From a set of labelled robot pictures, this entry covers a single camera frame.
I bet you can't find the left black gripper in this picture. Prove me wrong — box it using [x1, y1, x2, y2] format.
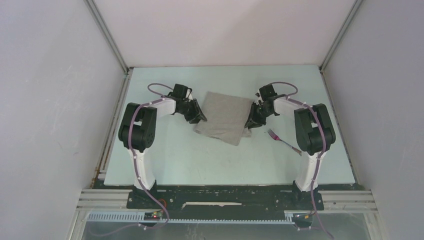
[178, 99, 207, 125]

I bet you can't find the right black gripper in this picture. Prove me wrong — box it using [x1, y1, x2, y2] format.
[244, 102, 273, 130]

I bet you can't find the grey cloth napkin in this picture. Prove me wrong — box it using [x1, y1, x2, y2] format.
[193, 91, 253, 146]

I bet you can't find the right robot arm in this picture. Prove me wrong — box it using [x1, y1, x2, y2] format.
[244, 82, 336, 209]

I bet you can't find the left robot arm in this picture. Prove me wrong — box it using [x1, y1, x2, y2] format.
[118, 83, 208, 208]

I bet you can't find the pink metal fork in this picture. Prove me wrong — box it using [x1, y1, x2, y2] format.
[267, 128, 303, 156]

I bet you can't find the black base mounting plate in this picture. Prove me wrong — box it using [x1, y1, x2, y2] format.
[126, 184, 324, 221]

